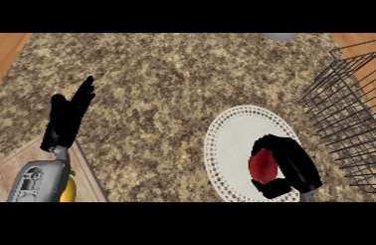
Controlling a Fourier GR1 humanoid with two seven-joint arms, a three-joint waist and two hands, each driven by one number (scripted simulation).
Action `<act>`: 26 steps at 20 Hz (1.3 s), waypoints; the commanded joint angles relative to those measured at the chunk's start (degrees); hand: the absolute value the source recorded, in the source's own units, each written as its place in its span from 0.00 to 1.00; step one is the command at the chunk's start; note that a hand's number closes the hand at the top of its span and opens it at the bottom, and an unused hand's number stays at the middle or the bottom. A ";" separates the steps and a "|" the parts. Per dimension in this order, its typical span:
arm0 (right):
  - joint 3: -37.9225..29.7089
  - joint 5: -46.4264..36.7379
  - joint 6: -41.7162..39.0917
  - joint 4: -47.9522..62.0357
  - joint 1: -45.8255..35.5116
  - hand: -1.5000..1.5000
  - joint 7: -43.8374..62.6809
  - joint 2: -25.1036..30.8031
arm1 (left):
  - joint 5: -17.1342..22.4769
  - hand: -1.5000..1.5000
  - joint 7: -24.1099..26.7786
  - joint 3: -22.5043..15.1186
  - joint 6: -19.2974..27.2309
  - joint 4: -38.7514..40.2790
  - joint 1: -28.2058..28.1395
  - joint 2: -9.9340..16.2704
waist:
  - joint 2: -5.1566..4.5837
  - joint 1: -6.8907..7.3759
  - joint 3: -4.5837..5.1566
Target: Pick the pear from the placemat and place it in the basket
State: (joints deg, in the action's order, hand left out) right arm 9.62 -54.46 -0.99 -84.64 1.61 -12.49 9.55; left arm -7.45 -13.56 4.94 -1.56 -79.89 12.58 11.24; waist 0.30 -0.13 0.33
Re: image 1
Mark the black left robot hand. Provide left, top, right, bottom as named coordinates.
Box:
left=40, top=75, right=98, bottom=153

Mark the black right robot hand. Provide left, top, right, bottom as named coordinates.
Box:
left=248, top=133, right=325, bottom=200

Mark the white round placemat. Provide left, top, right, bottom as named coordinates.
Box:
left=203, top=105, right=304, bottom=203

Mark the yellow fruit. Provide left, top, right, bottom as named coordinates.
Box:
left=58, top=169, right=79, bottom=203

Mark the pale grey round object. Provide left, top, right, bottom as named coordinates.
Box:
left=259, top=33, right=300, bottom=42

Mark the black wire basket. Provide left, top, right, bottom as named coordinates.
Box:
left=298, top=39, right=376, bottom=194

